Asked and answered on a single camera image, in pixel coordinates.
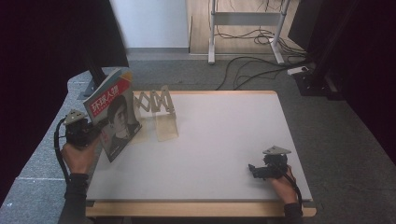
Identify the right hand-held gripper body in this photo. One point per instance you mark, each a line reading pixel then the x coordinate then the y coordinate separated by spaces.
pixel 275 165

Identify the white power strip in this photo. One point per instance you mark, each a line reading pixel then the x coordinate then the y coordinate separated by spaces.
pixel 298 70

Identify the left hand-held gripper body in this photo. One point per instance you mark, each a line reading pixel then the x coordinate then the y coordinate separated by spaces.
pixel 77 132

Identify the magazine with portrait cover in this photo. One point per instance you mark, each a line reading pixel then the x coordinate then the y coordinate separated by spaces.
pixel 115 116

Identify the white metal desk frame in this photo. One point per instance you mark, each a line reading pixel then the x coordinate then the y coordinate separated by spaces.
pixel 246 18

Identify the person's left hand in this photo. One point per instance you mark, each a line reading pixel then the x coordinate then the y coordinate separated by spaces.
pixel 79 158

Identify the black metal stand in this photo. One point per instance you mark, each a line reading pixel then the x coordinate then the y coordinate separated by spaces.
pixel 95 77
pixel 311 84

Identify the person's right hand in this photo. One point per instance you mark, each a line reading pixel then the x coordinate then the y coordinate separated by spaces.
pixel 283 189

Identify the black curtain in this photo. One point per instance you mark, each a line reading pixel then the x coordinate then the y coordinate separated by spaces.
pixel 367 62
pixel 46 62

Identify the wooden expandable book rack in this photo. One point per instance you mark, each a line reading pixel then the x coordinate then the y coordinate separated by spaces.
pixel 160 107

